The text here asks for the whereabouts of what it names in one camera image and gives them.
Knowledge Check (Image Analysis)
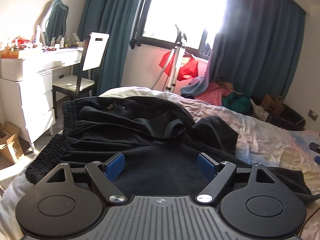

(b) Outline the cardboard box on floor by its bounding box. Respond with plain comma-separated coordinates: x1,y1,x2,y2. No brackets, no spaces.
1,122,24,163

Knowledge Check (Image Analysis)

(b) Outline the white-backed dark chair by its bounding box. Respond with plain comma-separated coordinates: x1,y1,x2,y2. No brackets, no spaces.
52,32,110,119

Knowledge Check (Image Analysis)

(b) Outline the pile of coloured clothes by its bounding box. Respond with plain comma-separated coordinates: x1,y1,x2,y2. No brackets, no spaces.
179,76,270,122

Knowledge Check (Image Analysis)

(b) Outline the black jacket with ribbed hem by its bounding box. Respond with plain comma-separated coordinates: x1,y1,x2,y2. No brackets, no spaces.
25,96,320,204

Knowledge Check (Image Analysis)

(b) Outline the white dressing table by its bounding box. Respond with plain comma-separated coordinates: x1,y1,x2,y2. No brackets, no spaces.
1,48,83,148

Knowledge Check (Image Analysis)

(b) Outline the teal left curtain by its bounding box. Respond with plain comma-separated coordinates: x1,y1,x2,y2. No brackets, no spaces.
78,0,141,95

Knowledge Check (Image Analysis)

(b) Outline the vanity mirror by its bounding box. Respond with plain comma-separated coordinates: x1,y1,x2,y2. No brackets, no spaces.
40,0,69,46

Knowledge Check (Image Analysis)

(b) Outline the teal right curtain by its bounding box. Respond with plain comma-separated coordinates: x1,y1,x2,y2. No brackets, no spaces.
207,0,307,100

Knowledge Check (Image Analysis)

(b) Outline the red garment on hanger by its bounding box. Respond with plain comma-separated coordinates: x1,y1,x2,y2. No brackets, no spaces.
159,52,199,81

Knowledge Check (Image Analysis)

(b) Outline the dark window frame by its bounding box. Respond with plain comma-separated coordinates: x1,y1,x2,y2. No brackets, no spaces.
129,0,223,61

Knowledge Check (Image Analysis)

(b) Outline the teal curtain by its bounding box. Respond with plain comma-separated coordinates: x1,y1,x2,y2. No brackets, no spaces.
78,0,141,95
207,0,307,100

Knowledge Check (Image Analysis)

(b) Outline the pastel tie-dye bed cover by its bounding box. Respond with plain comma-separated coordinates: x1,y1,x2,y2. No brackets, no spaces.
1,87,319,239

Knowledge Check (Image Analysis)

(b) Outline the silver tripod stand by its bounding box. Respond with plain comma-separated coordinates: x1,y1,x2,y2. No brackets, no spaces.
150,25,187,93

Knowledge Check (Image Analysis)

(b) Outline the brown paper bag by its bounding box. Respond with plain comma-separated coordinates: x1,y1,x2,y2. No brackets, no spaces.
260,94,285,116

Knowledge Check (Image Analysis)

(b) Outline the wall power socket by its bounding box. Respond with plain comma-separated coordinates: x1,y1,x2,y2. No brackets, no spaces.
308,110,318,121

